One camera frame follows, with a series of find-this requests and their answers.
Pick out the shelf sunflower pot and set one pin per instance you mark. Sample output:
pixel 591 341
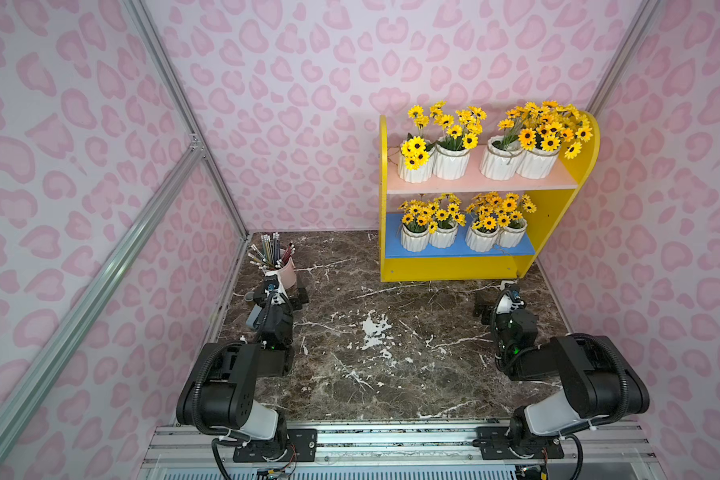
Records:
pixel 460 132
pixel 550 131
pixel 488 219
pixel 417 224
pixel 504 152
pixel 511 216
pixel 447 216
pixel 416 149

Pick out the yellow two-tier shelf unit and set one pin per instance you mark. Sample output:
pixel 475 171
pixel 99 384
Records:
pixel 552 195

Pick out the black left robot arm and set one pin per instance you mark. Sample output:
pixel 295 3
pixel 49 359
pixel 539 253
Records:
pixel 218 398

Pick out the pink pen holder cup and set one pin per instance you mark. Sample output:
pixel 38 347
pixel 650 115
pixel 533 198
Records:
pixel 273 257

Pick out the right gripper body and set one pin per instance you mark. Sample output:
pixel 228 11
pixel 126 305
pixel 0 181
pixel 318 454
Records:
pixel 485 305

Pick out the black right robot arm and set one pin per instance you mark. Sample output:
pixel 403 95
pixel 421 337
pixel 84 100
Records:
pixel 598 385

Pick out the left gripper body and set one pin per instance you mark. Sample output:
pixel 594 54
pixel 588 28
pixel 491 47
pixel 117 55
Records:
pixel 296 297

